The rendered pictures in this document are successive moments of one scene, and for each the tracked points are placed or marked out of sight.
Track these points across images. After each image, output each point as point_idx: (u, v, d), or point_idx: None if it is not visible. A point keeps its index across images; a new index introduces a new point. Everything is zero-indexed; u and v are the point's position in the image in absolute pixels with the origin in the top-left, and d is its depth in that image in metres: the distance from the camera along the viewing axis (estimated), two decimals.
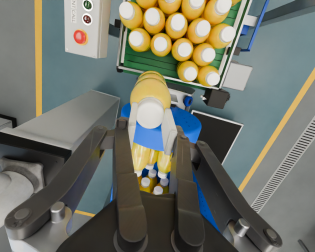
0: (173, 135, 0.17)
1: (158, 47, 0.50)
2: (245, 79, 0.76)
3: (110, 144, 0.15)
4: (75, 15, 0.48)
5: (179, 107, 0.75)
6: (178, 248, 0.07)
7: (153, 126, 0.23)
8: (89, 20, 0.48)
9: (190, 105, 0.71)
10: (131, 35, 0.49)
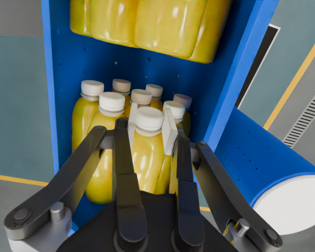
0: (173, 135, 0.17)
1: None
2: None
3: (109, 144, 0.15)
4: None
5: None
6: (178, 248, 0.07)
7: None
8: None
9: None
10: None
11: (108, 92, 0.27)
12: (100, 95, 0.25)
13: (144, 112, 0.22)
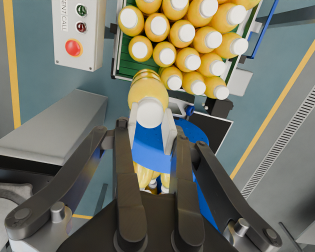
0: (173, 135, 0.17)
1: (164, 60, 0.44)
2: (245, 84, 0.74)
3: (110, 144, 0.15)
4: (66, 22, 0.40)
5: None
6: (178, 248, 0.07)
7: (176, 88, 0.48)
8: (84, 29, 0.40)
9: (192, 114, 0.68)
10: (134, 46, 0.43)
11: None
12: None
13: (143, 118, 0.23)
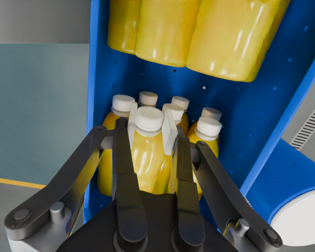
0: (173, 135, 0.17)
1: None
2: None
3: (109, 144, 0.15)
4: None
5: None
6: (178, 248, 0.07)
7: None
8: None
9: None
10: None
11: (144, 108, 0.24)
12: (138, 114, 0.22)
13: None
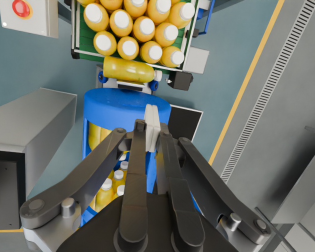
0: (156, 132, 0.17)
1: (120, 23, 0.46)
2: (204, 62, 0.80)
3: (129, 146, 0.16)
4: None
5: (145, 93, 0.74)
6: (180, 250, 0.07)
7: (130, 53, 0.50)
8: None
9: (154, 90, 0.70)
10: (87, 8, 0.43)
11: (161, 73, 0.64)
12: (161, 78, 0.63)
13: (99, 43, 0.47)
